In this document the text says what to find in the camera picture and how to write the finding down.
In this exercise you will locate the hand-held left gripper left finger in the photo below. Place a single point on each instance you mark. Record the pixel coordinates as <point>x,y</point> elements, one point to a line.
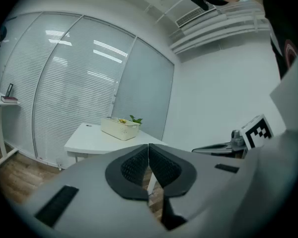
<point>94,195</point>

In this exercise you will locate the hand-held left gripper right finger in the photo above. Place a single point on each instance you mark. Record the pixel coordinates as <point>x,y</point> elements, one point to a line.
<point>208,182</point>

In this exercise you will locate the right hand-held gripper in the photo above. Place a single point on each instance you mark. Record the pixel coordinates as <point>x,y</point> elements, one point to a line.
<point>257,133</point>

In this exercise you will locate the cream perforated plastic basket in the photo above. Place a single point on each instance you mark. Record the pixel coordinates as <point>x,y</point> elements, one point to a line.
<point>116,130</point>

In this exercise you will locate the yellow flowers bouquet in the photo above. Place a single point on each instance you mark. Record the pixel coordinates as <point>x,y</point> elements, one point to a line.
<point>122,120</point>

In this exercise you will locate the small metal floor fitting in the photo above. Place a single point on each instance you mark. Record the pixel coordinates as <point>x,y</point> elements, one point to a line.
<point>60,164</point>

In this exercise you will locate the green leafy plant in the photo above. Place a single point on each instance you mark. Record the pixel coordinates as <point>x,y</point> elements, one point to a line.
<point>136,120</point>

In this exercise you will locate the glass partition with white blinds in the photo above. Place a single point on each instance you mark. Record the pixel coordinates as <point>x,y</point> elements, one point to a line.
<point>77,83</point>

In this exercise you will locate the white ceiling pipes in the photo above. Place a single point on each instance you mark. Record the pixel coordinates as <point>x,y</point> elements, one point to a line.
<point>213,33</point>

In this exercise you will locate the red book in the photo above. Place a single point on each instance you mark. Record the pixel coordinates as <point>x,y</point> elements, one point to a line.
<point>9,99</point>

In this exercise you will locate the white ceiling air vent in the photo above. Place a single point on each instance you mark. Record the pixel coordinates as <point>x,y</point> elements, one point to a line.
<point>193,16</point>

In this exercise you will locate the person in dark shirt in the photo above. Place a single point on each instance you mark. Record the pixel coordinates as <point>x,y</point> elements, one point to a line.
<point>283,21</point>

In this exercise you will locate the black frame stand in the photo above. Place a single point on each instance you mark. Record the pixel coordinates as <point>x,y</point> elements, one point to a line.
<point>9,90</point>

